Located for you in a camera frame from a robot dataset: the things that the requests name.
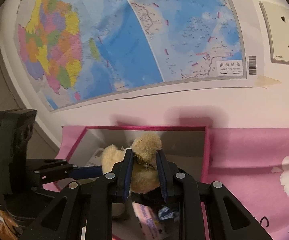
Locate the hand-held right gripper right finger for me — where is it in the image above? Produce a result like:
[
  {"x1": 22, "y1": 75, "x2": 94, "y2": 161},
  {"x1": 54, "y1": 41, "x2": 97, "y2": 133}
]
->
[{"x1": 156, "y1": 149, "x2": 266, "y2": 240}]

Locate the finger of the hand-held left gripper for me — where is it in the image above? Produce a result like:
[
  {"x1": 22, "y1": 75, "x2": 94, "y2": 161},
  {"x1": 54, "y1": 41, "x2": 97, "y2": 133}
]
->
[{"x1": 26, "y1": 159, "x2": 103, "y2": 184}]

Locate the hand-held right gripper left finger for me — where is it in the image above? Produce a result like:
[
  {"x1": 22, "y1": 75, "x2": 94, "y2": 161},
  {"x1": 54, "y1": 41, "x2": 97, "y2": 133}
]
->
[{"x1": 19, "y1": 149, "x2": 134, "y2": 240}]

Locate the pink cardboard box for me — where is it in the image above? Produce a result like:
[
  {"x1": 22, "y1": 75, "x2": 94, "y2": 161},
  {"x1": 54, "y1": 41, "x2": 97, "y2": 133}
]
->
[{"x1": 56, "y1": 126, "x2": 210, "y2": 240}]

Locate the beige teddy bear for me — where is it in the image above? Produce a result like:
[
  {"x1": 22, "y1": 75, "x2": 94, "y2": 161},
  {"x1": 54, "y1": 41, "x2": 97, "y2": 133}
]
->
[{"x1": 101, "y1": 133, "x2": 163, "y2": 218}]

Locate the blue checked scrunchie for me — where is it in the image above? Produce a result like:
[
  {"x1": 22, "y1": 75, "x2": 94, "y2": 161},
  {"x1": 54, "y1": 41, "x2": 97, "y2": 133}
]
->
[{"x1": 158, "y1": 205, "x2": 180, "y2": 222}]

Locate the pink printed packet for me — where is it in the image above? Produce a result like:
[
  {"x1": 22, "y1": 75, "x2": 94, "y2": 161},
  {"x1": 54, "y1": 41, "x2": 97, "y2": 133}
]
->
[{"x1": 132, "y1": 202, "x2": 165, "y2": 240}]

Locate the pink floral blanket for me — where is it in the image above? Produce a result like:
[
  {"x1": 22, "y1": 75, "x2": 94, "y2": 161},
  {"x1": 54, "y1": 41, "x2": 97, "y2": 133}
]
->
[{"x1": 43, "y1": 127, "x2": 289, "y2": 240}]

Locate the beige masking tape piece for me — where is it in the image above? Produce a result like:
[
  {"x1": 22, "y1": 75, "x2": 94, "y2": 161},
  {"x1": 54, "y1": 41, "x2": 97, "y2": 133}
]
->
[{"x1": 256, "y1": 75, "x2": 282, "y2": 88}]

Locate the colourful wall map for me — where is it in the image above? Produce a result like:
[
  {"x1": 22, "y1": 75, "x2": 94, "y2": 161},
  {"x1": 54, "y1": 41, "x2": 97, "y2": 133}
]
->
[{"x1": 14, "y1": 0, "x2": 250, "y2": 112}]

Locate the white wall socket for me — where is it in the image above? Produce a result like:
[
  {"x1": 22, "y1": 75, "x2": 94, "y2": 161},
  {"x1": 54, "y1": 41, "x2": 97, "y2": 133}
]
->
[{"x1": 259, "y1": 0, "x2": 289, "y2": 67}]

